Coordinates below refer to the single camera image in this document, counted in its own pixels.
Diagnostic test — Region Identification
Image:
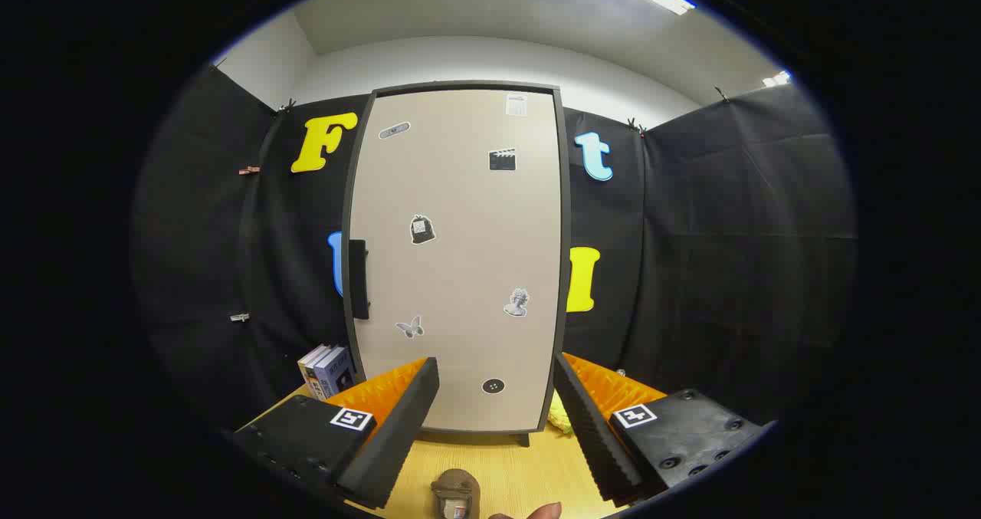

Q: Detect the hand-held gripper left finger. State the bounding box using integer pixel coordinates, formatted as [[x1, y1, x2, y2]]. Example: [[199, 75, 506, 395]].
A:
[[232, 356, 441, 511]]

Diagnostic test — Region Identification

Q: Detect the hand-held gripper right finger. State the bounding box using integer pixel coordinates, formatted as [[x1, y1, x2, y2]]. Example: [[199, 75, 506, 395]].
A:
[[553, 352, 767, 504]]

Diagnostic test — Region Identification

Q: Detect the brown fuzzy shoe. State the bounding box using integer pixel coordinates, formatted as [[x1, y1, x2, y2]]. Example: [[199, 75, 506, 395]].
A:
[[431, 469, 481, 519]]

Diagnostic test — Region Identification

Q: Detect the grey shoe cabinet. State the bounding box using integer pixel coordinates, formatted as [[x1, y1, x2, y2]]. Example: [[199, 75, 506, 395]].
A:
[[341, 80, 573, 448]]

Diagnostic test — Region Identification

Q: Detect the yellow plush toy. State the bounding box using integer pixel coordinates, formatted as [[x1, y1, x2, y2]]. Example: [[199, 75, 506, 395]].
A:
[[548, 393, 574, 435]]

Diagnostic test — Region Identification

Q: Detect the blue book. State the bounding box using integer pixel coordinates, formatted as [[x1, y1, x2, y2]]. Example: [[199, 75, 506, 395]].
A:
[[314, 347, 355, 399]]

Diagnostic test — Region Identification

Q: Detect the black backdrop cloth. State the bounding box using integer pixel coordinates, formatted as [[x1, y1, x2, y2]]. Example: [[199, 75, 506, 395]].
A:
[[134, 63, 855, 435]]

